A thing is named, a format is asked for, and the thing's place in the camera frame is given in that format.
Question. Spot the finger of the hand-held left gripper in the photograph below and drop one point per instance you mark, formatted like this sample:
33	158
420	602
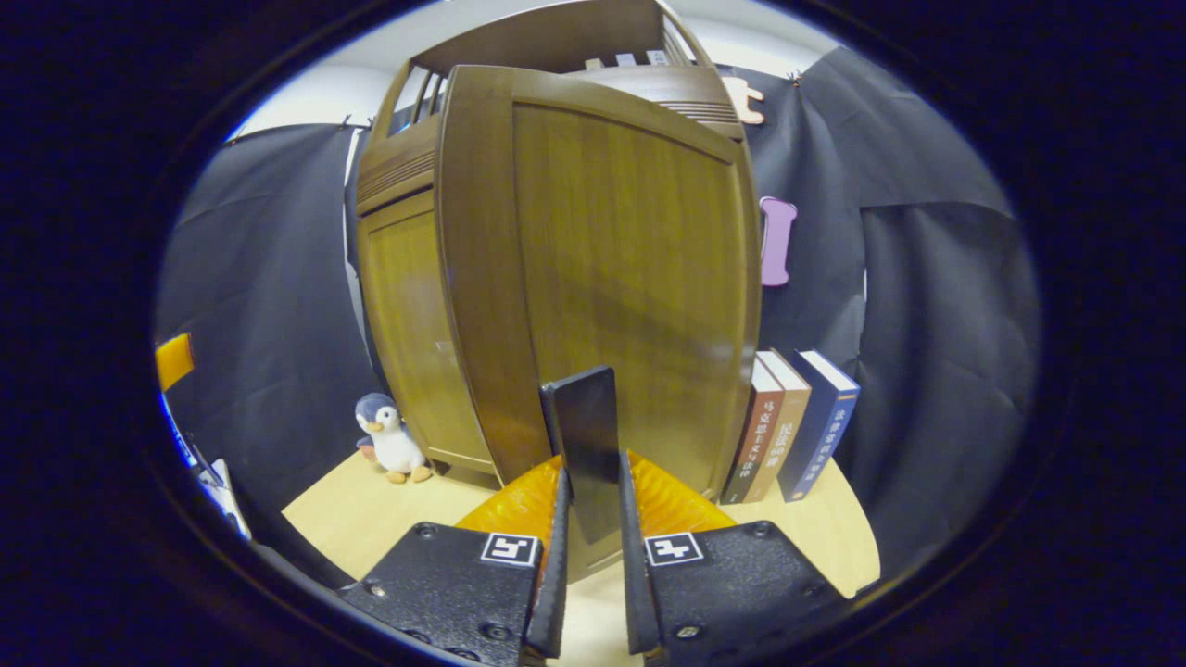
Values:
174	363

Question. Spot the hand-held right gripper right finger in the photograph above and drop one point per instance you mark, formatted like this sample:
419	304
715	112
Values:
635	584

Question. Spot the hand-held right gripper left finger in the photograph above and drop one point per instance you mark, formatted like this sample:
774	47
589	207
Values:
554	584

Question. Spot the wooden shoe cabinet door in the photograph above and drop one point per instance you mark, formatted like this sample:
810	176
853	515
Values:
630	278
408	324

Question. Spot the wooden double-door shoe cabinet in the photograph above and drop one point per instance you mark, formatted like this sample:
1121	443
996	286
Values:
556	37

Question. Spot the white cloth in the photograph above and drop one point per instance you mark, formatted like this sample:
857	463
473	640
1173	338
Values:
227	505

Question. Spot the brown cover book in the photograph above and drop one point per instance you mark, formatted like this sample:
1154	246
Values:
752	435

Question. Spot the penguin plush toy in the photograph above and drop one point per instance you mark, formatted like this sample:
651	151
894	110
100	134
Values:
394	445

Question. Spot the tan cover book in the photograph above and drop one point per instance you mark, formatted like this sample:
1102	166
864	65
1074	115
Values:
786	426

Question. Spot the navy blue cover book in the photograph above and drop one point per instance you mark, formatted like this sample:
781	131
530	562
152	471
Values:
825	426

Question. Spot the black backdrop cloth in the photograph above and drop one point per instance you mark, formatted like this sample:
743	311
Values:
927	324

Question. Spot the grey spine book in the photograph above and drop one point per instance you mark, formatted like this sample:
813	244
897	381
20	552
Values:
656	57

